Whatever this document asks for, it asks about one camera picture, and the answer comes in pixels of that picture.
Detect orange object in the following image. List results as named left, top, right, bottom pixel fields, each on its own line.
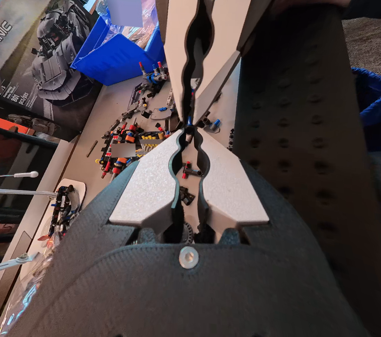
left=0, top=118, right=36, bottom=136

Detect dark grey lego driveshaft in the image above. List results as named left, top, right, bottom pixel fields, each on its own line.
left=101, top=118, right=122, bottom=139

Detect blue grey lego piston assembly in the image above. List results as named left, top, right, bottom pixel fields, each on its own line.
left=139, top=61, right=168, bottom=84

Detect white book stand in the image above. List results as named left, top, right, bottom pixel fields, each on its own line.
left=0, top=170, right=87, bottom=272

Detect blue storage bin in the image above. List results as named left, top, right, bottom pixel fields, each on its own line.
left=71, top=0, right=167, bottom=86

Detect clear bags of lego parts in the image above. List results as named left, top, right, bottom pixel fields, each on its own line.
left=0, top=254, right=54, bottom=337

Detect clear plastic bag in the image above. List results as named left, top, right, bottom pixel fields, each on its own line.
left=95, top=0, right=162, bottom=45

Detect black lego link red pins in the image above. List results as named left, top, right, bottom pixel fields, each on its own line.
left=182, top=161, right=203, bottom=178

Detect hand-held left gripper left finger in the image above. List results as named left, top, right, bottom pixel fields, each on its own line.
left=109, top=129, right=183, bottom=243

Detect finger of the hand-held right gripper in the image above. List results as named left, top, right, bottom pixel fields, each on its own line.
left=164, top=0, right=200, bottom=122
left=192, top=0, right=257, bottom=126

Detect black curved lego subframe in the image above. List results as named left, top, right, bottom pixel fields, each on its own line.
left=48, top=184, right=81, bottom=235

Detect grey lego panel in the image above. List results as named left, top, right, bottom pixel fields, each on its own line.
left=149, top=106, right=176, bottom=120

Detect black lego arm assembly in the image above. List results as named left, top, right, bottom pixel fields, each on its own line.
left=184, top=117, right=196, bottom=144

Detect grey lego steering assembly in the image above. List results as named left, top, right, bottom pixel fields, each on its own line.
left=120, top=82, right=163, bottom=119

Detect dark grey lego gear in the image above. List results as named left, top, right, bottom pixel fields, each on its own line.
left=180, top=222, right=193, bottom=243

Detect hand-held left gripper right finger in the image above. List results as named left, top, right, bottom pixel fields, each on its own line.
left=196, top=128, right=270, bottom=243

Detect blue fabric item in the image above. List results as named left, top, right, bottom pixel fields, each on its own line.
left=351, top=67, right=381, bottom=126

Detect multicolour lego chassis assembly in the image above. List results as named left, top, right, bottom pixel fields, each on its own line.
left=95, top=121, right=179, bottom=180

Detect dark printed cardboard box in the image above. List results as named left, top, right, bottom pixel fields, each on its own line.
left=0, top=0, right=103, bottom=142

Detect black lego connector pair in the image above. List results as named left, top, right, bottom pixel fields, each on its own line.
left=179, top=186, right=195, bottom=205

